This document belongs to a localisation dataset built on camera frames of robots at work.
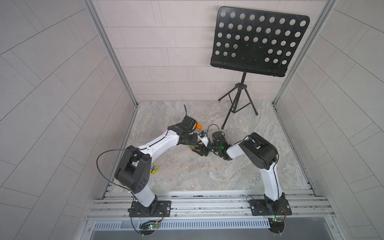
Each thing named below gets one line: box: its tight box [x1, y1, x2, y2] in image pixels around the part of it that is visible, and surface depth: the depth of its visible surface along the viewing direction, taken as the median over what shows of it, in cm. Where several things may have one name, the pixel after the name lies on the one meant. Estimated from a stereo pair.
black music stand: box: [210, 6, 310, 129], surface depth 69 cm
